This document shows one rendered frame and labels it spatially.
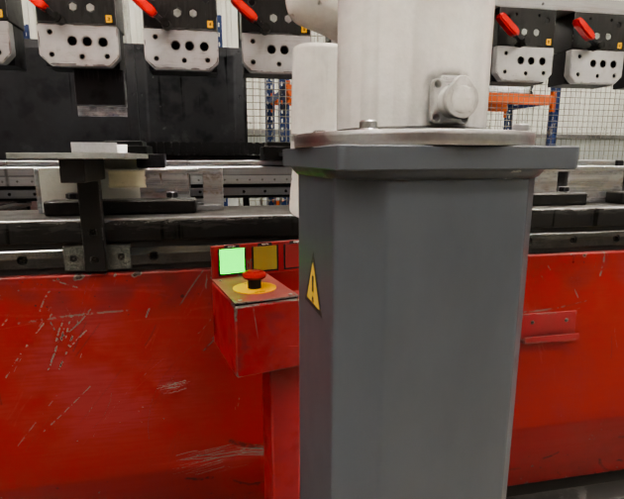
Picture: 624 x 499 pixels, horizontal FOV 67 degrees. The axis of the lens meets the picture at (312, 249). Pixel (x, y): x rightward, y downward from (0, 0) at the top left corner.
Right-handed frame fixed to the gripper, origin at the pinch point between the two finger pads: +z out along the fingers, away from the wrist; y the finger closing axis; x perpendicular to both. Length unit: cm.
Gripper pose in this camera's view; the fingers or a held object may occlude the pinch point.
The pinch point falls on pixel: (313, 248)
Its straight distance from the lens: 78.8
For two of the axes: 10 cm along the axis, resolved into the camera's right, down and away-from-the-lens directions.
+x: 9.1, -0.8, 4.0
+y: 4.1, 2.6, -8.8
